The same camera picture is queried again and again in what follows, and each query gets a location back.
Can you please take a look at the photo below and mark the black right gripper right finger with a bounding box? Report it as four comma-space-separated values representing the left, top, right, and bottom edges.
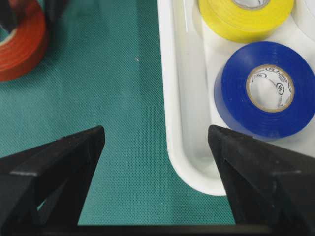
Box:
208, 125, 315, 236

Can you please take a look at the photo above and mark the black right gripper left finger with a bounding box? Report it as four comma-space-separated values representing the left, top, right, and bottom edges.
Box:
0, 126, 105, 236

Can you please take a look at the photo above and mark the blue tape roll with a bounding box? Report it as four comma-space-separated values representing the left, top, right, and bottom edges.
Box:
214, 41, 315, 140

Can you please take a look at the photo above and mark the red tape roll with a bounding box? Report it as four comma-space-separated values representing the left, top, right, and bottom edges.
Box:
0, 0, 49, 82

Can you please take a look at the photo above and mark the yellow tape roll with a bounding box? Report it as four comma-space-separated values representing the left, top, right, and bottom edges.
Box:
198, 0, 294, 43

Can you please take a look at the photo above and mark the green table cloth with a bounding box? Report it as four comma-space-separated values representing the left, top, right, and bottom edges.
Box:
0, 0, 234, 225

